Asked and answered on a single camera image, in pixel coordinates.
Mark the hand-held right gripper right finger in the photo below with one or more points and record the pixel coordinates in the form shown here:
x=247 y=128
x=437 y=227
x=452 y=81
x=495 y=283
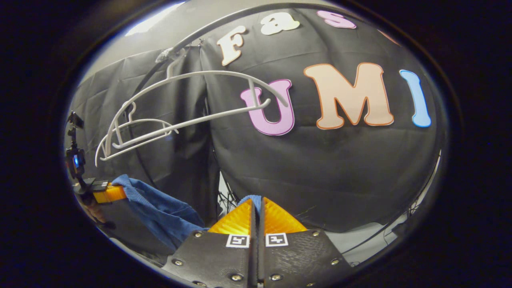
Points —
x=300 y=256

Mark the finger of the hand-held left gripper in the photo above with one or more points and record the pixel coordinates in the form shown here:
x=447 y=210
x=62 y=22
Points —
x=110 y=194

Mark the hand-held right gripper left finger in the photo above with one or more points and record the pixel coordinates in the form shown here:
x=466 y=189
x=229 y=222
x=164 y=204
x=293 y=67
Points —
x=212 y=256

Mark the white plastic hanger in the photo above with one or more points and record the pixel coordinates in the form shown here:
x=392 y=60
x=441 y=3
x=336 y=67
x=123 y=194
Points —
x=154 y=120

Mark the white hanger with taped hook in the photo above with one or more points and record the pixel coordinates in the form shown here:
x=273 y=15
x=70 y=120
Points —
x=216 y=72

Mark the black tripod stand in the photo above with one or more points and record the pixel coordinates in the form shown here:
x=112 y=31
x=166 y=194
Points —
x=228 y=200

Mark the black backdrop cloth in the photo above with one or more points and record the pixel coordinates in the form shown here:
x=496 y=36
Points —
x=320 y=168

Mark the black clothes rail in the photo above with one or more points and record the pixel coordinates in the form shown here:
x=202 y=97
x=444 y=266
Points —
x=200 y=32

